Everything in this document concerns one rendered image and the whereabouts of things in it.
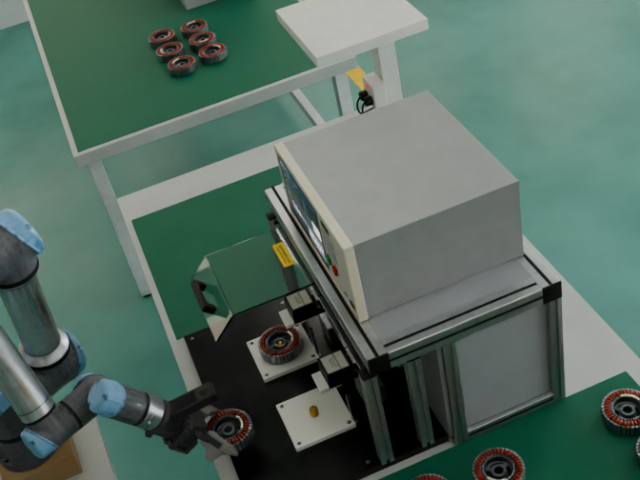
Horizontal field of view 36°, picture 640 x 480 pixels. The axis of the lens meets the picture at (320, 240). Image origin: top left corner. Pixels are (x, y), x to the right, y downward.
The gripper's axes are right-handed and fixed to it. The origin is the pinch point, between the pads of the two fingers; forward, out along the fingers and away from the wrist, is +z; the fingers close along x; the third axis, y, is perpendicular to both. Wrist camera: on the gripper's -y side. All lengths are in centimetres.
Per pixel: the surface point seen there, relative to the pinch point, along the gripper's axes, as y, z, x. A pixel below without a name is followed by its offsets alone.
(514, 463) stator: -39, 37, 35
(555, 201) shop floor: -72, 163, -122
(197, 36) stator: -32, 34, -209
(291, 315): -22.7, 10.1, -22.1
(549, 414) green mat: -49, 48, 25
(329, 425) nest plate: -13.7, 17.4, 5.0
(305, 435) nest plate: -8.9, 13.7, 5.1
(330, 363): -26.1, 9.5, 0.1
